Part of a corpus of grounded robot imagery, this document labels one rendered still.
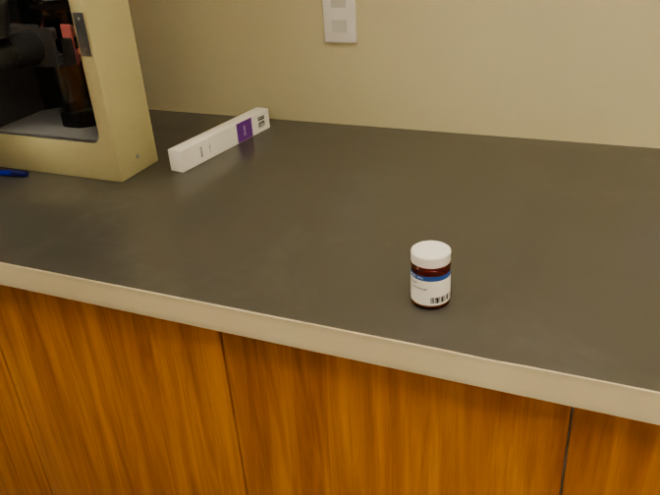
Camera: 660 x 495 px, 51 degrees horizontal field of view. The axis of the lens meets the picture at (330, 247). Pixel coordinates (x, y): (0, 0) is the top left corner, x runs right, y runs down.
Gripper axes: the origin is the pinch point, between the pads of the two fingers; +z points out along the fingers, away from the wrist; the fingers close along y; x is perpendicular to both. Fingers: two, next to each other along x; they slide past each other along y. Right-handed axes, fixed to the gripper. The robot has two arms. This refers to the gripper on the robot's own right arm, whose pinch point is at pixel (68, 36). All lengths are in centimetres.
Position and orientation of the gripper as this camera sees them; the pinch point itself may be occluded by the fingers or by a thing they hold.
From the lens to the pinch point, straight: 139.7
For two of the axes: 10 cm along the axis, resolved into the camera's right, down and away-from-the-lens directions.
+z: 3.9, -4.4, 8.1
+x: 0.5, 8.9, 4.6
